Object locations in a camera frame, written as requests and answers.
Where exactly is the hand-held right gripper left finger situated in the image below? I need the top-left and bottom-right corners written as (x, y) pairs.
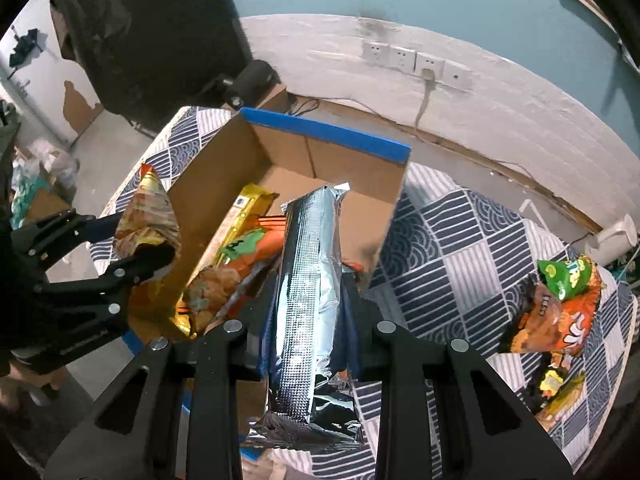
top-left (42, 280), bottom-right (281, 480)

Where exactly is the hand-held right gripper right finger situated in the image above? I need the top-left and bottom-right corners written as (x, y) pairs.
top-left (340, 280), bottom-right (576, 480)

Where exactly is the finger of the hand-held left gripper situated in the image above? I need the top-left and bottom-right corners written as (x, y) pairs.
top-left (12, 210), bottom-right (124, 272)
top-left (32, 246), bottom-right (177, 322)

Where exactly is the silver foil snack packet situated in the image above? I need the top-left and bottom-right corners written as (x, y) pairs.
top-left (240, 182), bottom-right (366, 453)

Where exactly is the yellow-orange snack packet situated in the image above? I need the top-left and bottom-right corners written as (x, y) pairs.
top-left (112, 164), bottom-right (182, 261)

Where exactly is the orange printed snack packet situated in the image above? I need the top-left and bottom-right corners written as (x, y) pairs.
top-left (181, 265), bottom-right (251, 333)

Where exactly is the orange and green snack packet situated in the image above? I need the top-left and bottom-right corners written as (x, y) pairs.
top-left (215, 217), bottom-right (288, 311)

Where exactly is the long gold snack packet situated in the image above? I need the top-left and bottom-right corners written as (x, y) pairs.
top-left (170, 185), bottom-right (281, 341)

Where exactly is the blue cardboard box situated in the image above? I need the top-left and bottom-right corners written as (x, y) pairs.
top-left (125, 107), bottom-right (412, 461)

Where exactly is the white plastic bag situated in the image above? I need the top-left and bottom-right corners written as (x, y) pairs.
top-left (30, 137), bottom-right (81, 188)

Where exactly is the navy patterned tablecloth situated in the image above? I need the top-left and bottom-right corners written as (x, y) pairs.
top-left (90, 105), bottom-right (640, 480)

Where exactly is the dark hanging cloth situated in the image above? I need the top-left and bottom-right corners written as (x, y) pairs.
top-left (9, 29), bottom-right (43, 68)

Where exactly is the black snack packet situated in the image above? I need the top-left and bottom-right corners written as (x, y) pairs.
top-left (532, 355), bottom-right (588, 421)

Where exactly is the large orange snack packet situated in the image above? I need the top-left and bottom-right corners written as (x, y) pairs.
top-left (497, 272), bottom-right (603, 358)

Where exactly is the white plastic object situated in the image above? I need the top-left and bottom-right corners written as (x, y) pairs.
top-left (520, 199), bottom-right (546, 226)

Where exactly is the brown cardboard piece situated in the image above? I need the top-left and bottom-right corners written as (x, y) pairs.
top-left (255, 85), bottom-right (291, 113)

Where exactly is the black round device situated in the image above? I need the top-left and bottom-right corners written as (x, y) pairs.
top-left (215, 59), bottom-right (282, 111)

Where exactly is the white kettle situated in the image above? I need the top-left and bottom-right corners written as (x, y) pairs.
top-left (585, 214), bottom-right (638, 267)

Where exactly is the black cloth on wall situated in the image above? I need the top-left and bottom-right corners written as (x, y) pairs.
top-left (50, 0), bottom-right (253, 133)

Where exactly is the black cable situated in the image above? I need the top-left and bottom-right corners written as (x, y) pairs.
top-left (287, 97), bottom-right (321, 116)

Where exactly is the grey plug with cable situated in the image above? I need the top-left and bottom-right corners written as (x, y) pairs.
top-left (412, 67), bottom-right (438, 131)

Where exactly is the white wall socket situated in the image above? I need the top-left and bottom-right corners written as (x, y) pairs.
top-left (415, 52), bottom-right (446, 81)
top-left (361, 40), bottom-right (391, 66)
top-left (389, 46), bottom-right (417, 72)
top-left (442, 60), bottom-right (473, 92)

